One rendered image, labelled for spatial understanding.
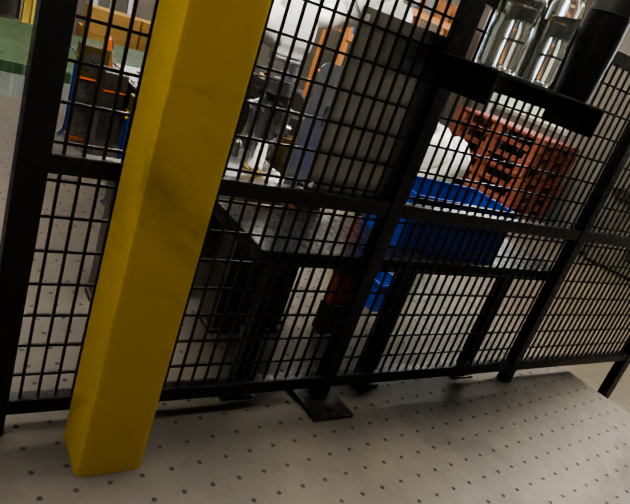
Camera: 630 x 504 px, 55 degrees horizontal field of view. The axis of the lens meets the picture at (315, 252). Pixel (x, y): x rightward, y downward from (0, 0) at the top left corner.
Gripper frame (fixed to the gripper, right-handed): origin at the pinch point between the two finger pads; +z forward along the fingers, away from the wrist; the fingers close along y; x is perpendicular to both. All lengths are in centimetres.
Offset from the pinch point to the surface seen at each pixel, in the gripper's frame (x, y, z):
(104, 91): -76, 20, 8
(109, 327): 67, 53, 9
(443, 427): 69, -25, 35
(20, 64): -247, 21, 38
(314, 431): 65, 8, 35
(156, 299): 68, 48, 4
